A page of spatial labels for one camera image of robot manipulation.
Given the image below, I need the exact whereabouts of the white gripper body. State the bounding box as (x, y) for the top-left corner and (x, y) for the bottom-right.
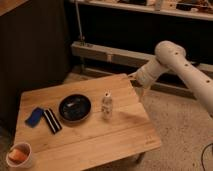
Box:
(135, 65), (159, 89)

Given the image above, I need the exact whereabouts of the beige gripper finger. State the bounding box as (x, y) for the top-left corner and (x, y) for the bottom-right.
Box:
(138, 87), (145, 102)
(128, 72), (136, 80)

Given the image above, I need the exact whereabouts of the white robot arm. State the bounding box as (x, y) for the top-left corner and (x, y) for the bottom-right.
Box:
(129, 41), (213, 118)

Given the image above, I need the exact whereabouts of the small white bottle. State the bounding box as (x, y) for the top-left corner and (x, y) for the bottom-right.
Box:
(101, 92), (113, 120)

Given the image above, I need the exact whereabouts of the grey metal shelf beam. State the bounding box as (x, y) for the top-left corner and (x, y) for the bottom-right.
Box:
(70, 41), (213, 75)

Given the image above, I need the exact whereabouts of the black round plate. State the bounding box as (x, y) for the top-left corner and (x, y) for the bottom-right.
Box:
(59, 94), (91, 123)

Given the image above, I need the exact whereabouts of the wooden table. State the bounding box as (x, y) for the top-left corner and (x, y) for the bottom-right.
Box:
(10, 74), (161, 171)

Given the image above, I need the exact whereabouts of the upper shelf with clutter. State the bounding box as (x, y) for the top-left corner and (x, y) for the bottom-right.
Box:
(69, 0), (213, 21)

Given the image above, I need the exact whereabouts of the black striped eraser block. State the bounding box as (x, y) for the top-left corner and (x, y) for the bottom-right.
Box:
(43, 109), (62, 134)

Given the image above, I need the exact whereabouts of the vertical metal pole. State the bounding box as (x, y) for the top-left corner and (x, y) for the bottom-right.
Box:
(74, 0), (85, 46)

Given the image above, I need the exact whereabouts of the blue sponge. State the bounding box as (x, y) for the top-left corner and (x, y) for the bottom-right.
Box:
(25, 107), (44, 128)

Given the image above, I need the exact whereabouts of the white cup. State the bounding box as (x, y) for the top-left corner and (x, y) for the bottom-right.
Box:
(6, 142), (34, 168)

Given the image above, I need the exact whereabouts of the orange object in cup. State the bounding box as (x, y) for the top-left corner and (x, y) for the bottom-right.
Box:
(9, 149), (27, 163)

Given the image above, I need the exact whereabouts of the black cable on floor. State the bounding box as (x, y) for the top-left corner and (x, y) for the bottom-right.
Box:
(200, 142), (213, 171)

